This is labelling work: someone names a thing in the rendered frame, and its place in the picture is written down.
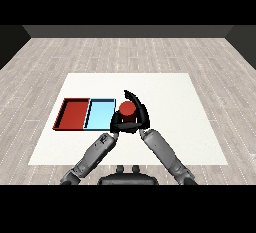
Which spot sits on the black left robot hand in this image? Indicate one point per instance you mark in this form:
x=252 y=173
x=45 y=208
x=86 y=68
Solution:
x=120 y=127

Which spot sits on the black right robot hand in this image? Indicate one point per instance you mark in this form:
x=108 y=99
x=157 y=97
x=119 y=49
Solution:
x=141 y=110

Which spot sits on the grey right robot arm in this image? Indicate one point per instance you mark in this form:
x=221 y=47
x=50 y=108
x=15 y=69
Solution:
x=166 y=154

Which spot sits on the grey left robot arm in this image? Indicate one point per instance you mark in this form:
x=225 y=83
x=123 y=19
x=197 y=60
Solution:
x=91 y=158

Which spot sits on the small red can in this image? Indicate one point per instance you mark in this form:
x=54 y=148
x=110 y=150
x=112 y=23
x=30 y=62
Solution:
x=127 y=109

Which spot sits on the light blue shallow open box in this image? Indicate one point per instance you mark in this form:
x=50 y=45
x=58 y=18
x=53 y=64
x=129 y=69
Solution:
x=100 y=113

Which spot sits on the red shallow open box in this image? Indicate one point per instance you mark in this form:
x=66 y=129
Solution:
x=74 y=113

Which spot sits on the dark grey robot body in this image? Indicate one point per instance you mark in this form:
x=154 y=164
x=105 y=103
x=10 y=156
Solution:
x=128 y=178

